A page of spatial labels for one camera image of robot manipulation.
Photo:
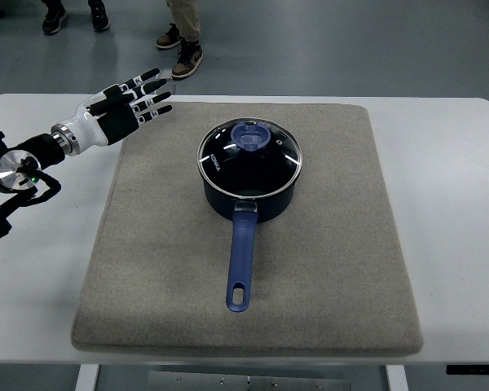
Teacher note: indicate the black table control panel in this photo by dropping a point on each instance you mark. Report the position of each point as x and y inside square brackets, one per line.
[467, 370]

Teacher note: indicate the black shoe left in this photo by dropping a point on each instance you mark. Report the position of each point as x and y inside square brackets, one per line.
[54, 19]

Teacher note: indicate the white table leg left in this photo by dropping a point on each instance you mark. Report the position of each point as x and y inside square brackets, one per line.
[87, 377]

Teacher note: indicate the khaki trouser leg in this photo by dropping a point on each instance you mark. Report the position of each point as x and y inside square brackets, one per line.
[186, 18]

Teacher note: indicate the beige felt mat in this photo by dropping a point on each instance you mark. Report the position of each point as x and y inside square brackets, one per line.
[170, 276]

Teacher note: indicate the black shoe right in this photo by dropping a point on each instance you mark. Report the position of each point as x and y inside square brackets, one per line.
[99, 16]

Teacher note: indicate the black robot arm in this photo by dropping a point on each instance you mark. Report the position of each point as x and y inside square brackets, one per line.
[22, 171]

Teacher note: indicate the black shoe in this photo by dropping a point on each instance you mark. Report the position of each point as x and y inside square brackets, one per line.
[54, 19]
[99, 16]

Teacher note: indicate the white table leg right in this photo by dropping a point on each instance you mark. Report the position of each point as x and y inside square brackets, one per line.
[396, 378]

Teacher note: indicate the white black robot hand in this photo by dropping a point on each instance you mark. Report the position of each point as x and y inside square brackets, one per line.
[113, 114]

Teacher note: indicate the metal plate under table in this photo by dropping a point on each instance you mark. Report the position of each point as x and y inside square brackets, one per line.
[169, 380]

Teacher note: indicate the dark blue saucepan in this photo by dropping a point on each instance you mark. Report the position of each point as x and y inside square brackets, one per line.
[245, 215]

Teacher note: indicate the white table leg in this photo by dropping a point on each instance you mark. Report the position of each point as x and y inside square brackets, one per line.
[396, 378]
[87, 377]

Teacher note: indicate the brown sneaker left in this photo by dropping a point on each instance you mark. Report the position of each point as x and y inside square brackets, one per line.
[170, 39]

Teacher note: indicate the glass pot lid blue knob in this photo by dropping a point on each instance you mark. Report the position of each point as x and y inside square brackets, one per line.
[249, 158]

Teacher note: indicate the brown sneaker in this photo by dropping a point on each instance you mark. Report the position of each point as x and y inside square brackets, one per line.
[190, 55]
[170, 39]

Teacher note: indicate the brown sneaker right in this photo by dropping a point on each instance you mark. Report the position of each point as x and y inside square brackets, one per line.
[190, 55]

